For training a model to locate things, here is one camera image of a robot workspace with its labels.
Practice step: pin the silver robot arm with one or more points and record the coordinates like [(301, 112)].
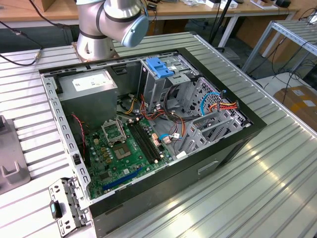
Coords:
[(89, 24)]

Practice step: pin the perforated metal disk bay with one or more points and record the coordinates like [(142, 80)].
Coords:
[(195, 129)]

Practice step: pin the black RAM slot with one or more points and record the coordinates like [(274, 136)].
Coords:
[(148, 140), (141, 142)]

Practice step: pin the metal optical drive cage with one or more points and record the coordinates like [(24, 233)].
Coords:
[(153, 89)]

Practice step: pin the metal locking lever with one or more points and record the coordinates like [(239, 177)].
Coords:
[(121, 130)]

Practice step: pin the CPU socket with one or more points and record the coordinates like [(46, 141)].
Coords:
[(121, 151)]

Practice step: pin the blue plastic drive latch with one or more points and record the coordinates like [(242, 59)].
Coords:
[(158, 68)]

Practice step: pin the black open PC case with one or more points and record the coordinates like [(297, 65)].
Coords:
[(173, 181)]

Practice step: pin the green motherboard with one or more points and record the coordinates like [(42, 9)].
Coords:
[(116, 171)]

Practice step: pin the grey power supply unit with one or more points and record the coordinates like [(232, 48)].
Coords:
[(89, 104)]

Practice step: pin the blue expansion slot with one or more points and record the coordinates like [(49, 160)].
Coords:
[(121, 180)]

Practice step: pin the black power adapter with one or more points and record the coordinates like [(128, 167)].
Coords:
[(151, 6)]

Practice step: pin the long wooden desk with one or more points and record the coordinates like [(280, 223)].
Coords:
[(198, 11)]

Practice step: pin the black tripod stand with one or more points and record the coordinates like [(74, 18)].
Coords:
[(221, 21)]

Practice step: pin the small white box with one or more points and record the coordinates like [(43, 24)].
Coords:
[(212, 3)]

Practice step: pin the cardboard box with labels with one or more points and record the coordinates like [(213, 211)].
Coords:
[(294, 104)]

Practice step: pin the grey parts rack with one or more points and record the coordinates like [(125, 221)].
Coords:
[(10, 148)]

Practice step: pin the small brown box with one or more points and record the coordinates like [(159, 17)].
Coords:
[(45, 7)]

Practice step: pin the black round device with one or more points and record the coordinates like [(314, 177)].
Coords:
[(282, 3)]

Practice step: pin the metal expansion slot bracket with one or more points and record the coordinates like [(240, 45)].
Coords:
[(55, 210)]

